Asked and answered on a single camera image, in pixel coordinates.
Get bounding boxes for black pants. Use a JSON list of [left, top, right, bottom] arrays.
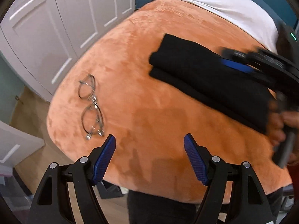
[[149, 34, 273, 134]]

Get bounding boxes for person right hand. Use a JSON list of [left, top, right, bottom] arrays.
[[266, 101, 298, 167]]

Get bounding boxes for white bed sheet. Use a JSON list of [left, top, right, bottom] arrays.
[[155, 0, 280, 53]]

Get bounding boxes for orange plush bed blanket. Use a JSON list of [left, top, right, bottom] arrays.
[[47, 0, 291, 203]]

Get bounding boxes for white panelled wardrobe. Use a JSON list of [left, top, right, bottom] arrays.
[[1, 0, 135, 101]]

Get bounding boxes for metal frame eyeglasses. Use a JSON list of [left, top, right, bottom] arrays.
[[78, 74, 104, 140]]

